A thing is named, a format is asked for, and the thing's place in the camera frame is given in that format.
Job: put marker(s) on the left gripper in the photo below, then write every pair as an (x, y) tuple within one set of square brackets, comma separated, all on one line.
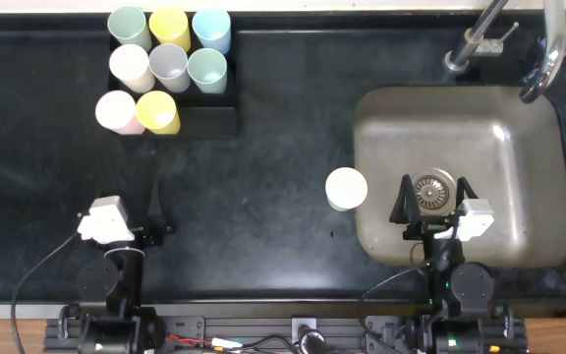
[(149, 237)]

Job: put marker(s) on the grey cup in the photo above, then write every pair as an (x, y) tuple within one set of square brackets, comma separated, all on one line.
[(167, 61)]

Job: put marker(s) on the steel sink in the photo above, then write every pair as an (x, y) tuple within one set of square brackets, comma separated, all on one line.
[(484, 137)]

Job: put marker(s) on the blue cup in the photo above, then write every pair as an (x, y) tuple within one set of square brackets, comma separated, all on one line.
[(210, 25)]

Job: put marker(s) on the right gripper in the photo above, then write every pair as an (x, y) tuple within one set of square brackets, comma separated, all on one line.
[(418, 230)]

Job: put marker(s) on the steel tap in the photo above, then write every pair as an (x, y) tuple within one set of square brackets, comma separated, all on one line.
[(460, 54)]

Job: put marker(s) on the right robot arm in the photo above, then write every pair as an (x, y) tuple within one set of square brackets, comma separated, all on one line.
[(469, 285)]

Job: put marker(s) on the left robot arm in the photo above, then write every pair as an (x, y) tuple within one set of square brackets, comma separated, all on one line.
[(96, 282)]

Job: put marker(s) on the black tray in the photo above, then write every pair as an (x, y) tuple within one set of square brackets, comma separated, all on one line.
[(204, 120)]

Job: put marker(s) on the white cup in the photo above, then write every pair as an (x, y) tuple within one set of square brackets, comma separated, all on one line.
[(346, 188), (128, 63)]

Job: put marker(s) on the green cup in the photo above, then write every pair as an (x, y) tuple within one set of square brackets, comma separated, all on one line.
[(127, 24), (207, 66)]

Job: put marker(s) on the pink cup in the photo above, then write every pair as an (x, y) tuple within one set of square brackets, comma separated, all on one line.
[(115, 109)]

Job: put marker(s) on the mounting rail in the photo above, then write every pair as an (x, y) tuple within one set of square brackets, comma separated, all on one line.
[(263, 330)]

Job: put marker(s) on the yellow cup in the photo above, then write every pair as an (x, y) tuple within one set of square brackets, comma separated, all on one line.
[(155, 109), (167, 24)]

